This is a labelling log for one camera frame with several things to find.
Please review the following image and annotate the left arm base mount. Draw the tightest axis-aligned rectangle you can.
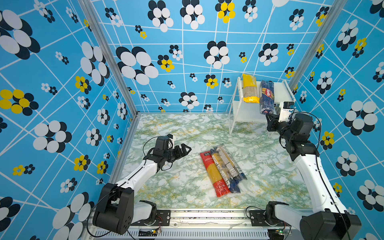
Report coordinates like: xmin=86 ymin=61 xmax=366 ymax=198
xmin=131 ymin=210 xmax=171 ymax=227

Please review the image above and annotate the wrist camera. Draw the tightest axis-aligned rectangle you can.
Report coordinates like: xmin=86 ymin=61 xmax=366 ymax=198
xmin=155 ymin=134 xmax=174 ymax=151
xmin=279 ymin=102 xmax=295 ymax=123

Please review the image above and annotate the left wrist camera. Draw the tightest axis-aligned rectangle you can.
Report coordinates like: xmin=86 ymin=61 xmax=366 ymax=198
xmin=155 ymin=134 xmax=174 ymax=151

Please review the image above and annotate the clear striped spaghetti bag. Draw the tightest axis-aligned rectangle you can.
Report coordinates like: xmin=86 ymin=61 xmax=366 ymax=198
xmin=215 ymin=144 xmax=247 ymax=183

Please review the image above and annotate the yellow spaghetti bag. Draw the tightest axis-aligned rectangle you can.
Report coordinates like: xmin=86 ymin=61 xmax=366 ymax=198
xmin=243 ymin=74 xmax=260 ymax=104

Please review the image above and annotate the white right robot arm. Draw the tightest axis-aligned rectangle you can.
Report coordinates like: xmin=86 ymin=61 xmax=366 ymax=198
xmin=265 ymin=113 xmax=362 ymax=240

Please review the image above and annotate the red spaghetti bag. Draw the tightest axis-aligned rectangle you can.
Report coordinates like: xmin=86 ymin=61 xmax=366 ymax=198
xmin=200 ymin=152 xmax=230 ymax=198

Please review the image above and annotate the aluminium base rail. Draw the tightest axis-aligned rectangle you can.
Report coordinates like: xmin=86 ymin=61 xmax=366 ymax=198
xmin=81 ymin=207 xmax=303 ymax=240

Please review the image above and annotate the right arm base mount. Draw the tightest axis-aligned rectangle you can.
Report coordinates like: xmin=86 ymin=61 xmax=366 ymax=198
xmin=246 ymin=209 xmax=290 ymax=229

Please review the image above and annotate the dark blue clear spaghetti bag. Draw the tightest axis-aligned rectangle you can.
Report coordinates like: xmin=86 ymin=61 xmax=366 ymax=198
xmin=210 ymin=149 xmax=241 ymax=193

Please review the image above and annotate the right aluminium corner post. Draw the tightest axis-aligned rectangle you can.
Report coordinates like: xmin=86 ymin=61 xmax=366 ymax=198
xmin=285 ymin=0 xmax=348 ymax=102

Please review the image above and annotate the aluminium corner post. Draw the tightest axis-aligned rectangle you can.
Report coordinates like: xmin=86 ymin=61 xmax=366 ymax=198
xmin=285 ymin=0 xmax=348 ymax=102
xmin=79 ymin=0 xmax=138 ymax=118

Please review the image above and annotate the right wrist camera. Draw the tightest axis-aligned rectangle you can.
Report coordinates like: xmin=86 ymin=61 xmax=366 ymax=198
xmin=279 ymin=102 xmax=295 ymax=123

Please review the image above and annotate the left aluminium corner post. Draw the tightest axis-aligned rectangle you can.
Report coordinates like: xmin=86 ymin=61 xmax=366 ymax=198
xmin=79 ymin=0 xmax=138 ymax=118

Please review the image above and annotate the white two-tier shelf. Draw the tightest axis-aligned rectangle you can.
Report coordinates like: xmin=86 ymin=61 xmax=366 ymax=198
xmin=228 ymin=77 xmax=296 ymax=134

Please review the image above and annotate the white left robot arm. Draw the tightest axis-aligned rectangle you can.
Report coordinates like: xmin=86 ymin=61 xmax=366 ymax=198
xmin=92 ymin=144 xmax=192 ymax=235

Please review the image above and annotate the blue Barilla spaghetti bag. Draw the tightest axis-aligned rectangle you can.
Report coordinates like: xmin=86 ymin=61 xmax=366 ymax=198
xmin=260 ymin=80 xmax=275 ymax=115

